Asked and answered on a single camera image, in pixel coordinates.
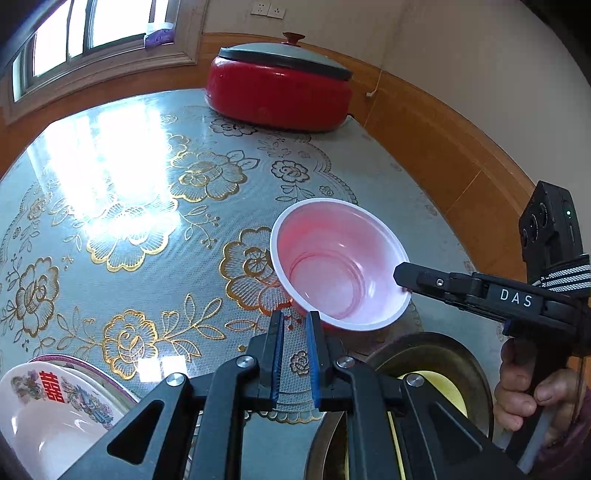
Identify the yellow plate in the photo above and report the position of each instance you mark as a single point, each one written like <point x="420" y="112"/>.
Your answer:
<point x="445" y="392"/>

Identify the white wall socket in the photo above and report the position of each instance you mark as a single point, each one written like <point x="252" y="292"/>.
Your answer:
<point x="277" y="10"/>
<point x="259" y="7"/>

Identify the person's right hand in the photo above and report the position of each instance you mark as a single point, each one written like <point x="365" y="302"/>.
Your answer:
<point x="512" y="397"/>

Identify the floral tablecloth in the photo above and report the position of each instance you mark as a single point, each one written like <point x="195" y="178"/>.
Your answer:
<point x="138" y="230"/>

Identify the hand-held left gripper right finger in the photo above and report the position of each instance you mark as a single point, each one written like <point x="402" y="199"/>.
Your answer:
<point x="313" y="364"/>

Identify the purple cloth on windowsill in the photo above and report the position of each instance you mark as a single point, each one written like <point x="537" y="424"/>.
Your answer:
<point x="159" y="38"/>

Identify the white plate with dragon print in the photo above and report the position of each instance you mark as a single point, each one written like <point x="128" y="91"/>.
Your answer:
<point x="41" y="429"/>

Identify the red electric pot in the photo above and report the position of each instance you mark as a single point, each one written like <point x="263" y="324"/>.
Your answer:
<point x="277" y="94"/>

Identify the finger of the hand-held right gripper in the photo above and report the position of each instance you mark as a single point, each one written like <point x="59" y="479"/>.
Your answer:
<point x="429" y="281"/>

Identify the grey pot lid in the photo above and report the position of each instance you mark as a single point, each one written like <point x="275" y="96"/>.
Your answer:
<point x="286" y="57"/>

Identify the red plastic bowl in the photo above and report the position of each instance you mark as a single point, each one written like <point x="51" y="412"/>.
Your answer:
<point x="332" y="258"/>

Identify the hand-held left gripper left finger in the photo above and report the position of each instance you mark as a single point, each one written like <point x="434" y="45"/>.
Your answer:
<point x="277" y="364"/>

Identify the pink-rimmed floral bowl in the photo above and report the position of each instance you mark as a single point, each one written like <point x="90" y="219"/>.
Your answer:
<point x="81" y="362"/>

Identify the dark metal bowl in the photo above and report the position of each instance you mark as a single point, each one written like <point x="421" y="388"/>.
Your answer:
<point x="438" y="355"/>

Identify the window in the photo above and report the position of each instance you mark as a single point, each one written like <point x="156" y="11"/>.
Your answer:
<point x="60" y="32"/>

